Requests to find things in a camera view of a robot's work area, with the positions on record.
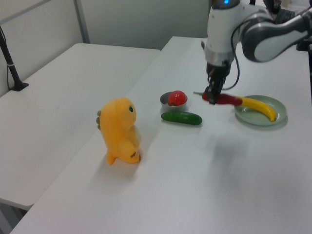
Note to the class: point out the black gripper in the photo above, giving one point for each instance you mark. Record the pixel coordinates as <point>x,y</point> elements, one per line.
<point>218,72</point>

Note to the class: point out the red chili pepper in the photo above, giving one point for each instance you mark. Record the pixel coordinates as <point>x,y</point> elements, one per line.
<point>226,100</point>

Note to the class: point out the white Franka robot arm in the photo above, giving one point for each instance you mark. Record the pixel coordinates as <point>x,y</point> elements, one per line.
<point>258,36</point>

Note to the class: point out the green plastic plate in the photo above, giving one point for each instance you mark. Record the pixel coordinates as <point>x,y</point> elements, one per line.
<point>253,117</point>

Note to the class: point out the red toy apple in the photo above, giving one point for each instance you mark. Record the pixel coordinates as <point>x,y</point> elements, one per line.
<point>176,97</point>

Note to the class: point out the green toy cucumber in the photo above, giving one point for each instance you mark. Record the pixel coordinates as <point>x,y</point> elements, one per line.
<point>181,118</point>

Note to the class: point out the yellow toy banana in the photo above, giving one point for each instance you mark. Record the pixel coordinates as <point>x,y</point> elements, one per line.
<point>260,107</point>

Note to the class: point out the round metal bowl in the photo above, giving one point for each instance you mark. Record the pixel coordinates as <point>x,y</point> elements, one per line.
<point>164,103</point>

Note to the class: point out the black background equipment box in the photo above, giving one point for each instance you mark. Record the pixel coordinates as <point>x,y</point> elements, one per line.
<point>287,15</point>

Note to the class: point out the orange plush dinosaur toy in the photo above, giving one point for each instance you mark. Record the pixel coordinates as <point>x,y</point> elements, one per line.
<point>117,126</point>

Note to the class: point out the white side table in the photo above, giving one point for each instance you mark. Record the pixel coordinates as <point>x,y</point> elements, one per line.
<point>61,109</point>

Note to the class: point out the grey partition wall post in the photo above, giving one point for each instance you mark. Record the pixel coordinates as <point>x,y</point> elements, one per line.
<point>81,22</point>

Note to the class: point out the black camera stand pole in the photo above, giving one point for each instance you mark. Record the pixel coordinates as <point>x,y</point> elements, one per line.
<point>11,68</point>

